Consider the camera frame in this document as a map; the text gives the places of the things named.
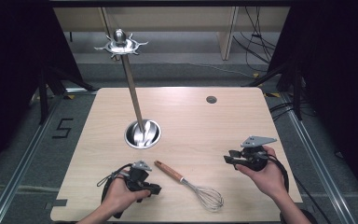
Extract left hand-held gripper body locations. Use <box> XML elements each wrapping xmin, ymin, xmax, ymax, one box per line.
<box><xmin>122</xmin><ymin>160</ymin><xmax>154</xmax><ymax>191</ymax></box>

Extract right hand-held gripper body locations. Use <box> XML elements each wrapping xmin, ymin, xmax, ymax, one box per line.
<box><xmin>240</xmin><ymin>134</ymin><xmax>278</xmax><ymax>173</ymax></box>

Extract stainless steel utensil rack stand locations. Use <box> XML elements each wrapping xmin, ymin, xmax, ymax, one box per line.
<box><xmin>93</xmin><ymin>28</ymin><xmax>162</xmax><ymax>150</ymax></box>

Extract wire whisk with wooden handle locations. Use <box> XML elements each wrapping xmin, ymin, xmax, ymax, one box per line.
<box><xmin>154</xmin><ymin>160</ymin><xmax>225</xmax><ymax>213</ymax></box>

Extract person's left hand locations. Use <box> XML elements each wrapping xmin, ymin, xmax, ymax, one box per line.
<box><xmin>100</xmin><ymin>176</ymin><xmax>152</xmax><ymax>217</ymax></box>

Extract person's right hand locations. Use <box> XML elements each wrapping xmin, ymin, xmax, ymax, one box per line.
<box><xmin>235</xmin><ymin>145</ymin><xmax>289</xmax><ymax>200</ymax></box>

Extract black tripod stand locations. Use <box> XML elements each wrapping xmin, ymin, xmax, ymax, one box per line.
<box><xmin>249</xmin><ymin>61</ymin><xmax>304</xmax><ymax>121</ymax></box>
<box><xmin>37</xmin><ymin>64</ymin><xmax>96</xmax><ymax>126</ymax></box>

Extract black tape strip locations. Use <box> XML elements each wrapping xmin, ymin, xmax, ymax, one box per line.
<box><xmin>44</xmin><ymin>198</ymin><xmax>69</xmax><ymax>211</ymax></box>

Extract black curtain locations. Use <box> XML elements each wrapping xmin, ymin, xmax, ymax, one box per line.
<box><xmin>0</xmin><ymin>0</ymin><xmax>85</xmax><ymax>181</ymax></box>
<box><xmin>267</xmin><ymin>3</ymin><xmax>358</xmax><ymax>200</ymax></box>

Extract black floor cables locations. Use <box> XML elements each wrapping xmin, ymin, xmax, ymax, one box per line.
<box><xmin>268</xmin><ymin>100</ymin><xmax>316</xmax><ymax>121</ymax></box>

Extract aluminium floor rail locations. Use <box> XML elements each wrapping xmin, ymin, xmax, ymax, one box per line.
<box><xmin>280</xmin><ymin>92</ymin><xmax>358</xmax><ymax>224</ymax></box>
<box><xmin>0</xmin><ymin>88</ymin><xmax>99</xmax><ymax>224</ymax></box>

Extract bundle of black hanging cables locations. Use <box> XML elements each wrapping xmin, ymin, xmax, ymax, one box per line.
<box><xmin>232</xmin><ymin>7</ymin><xmax>278</xmax><ymax>65</ymax></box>

